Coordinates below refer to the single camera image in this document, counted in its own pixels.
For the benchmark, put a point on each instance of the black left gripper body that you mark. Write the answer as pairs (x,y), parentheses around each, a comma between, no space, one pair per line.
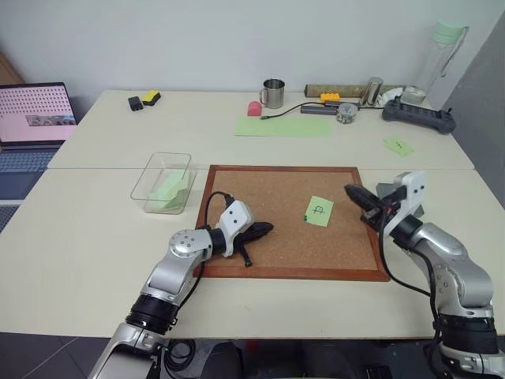
(248,236)

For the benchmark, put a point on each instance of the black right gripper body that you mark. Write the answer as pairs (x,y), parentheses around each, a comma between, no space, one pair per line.
(388,207)

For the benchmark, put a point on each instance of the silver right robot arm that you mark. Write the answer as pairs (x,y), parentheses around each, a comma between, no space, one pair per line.
(453,268)

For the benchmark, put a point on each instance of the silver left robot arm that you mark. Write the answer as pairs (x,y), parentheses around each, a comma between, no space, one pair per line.
(181,245)

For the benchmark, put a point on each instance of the green note with drawing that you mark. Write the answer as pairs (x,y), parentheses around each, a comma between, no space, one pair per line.
(320,211)

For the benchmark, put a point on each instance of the small green note with dots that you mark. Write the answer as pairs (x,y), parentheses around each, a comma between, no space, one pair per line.
(398,147)

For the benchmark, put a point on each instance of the clear plastic box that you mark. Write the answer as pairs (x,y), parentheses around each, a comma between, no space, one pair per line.
(158,181)

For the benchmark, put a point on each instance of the wood-framed cork board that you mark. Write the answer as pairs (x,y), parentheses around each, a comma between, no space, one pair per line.
(292,237)

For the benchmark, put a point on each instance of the stack of green notes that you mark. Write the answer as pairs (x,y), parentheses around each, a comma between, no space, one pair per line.
(169,191)

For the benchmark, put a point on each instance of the dark grey handheld controller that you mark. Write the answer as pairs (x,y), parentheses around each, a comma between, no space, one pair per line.
(418,115)

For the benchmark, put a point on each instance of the grey usb hub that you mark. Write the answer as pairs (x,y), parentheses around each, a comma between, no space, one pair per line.
(315,109)

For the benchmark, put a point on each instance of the crumpled white tissue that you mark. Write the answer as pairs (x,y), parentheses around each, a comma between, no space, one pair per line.
(388,97)

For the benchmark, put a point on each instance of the long green paper sheet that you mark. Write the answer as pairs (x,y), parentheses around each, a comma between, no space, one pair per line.
(282,127)

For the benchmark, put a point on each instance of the yellow toy brick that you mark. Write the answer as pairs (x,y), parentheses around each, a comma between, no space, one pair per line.
(329,97)

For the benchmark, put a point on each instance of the steel tumbler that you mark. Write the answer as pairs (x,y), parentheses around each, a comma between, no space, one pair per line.
(372,92)

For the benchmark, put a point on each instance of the long wooden strip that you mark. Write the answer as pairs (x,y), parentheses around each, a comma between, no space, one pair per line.
(339,89)

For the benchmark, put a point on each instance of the small clear lidded container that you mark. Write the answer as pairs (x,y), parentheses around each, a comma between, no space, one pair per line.
(413,95)

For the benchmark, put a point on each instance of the pink rounded block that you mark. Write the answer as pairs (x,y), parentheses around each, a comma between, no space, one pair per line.
(254,109)

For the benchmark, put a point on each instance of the steel mug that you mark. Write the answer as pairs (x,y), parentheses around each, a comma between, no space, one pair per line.
(274,94)

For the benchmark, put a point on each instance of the clear bottle with green lid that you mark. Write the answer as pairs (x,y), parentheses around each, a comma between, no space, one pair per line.
(444,47)

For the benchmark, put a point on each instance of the yellow and black sponge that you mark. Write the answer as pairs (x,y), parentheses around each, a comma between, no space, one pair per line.
(151,97)

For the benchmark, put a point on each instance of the small black block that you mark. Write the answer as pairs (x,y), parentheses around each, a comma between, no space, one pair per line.
(135,103)

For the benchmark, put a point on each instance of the open laptop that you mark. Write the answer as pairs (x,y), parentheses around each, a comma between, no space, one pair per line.
(31,118)

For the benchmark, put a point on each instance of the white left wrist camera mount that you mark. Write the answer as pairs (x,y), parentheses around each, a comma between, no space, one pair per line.
(236,215)

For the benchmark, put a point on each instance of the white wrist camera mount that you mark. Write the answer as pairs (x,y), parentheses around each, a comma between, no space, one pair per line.
(414,185)
(236,215)

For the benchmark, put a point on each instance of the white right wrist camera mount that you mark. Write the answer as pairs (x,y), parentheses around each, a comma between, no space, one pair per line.
(414,185)

